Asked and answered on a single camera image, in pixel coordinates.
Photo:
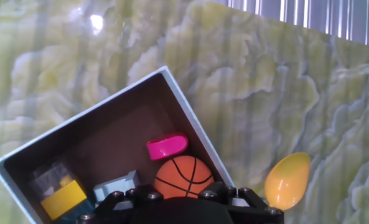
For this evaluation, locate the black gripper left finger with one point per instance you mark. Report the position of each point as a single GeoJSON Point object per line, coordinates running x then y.
{"type": "Point", "coordinates": [140, 194]}

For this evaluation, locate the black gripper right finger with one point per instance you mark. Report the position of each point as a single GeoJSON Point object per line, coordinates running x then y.
{"type": "Point", "coordinates": [224, 191]}

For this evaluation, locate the orange toy basketball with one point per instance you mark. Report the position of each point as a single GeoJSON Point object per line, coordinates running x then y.
{"type": "Point", "coordinates": [184, 177]}

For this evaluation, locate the yellow orange toy mango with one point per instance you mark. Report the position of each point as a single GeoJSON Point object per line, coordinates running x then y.
{"type": "Point", "coordinates": [287, 182]}

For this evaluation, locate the light blue gift box base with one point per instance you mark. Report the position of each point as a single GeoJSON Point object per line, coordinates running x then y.
{"type": "Point", "coordinates": [119, 124]}

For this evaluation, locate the small grey toy block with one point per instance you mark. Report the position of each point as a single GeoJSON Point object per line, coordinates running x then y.
{"type": "Point", "coordinates": [115, 186]}

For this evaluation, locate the small pink toy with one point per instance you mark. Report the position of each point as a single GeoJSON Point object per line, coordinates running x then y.
{"type": "Point", "coordinates": [167, 146]}

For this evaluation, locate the gold metallic toy block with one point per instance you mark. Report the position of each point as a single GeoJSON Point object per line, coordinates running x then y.
{"type": "Point", "coordinates": [63, 199]}

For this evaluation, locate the green marble pattern mat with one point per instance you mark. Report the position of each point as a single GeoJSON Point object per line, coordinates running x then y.
{"type": "Point", "coordinates": [265, 77]}

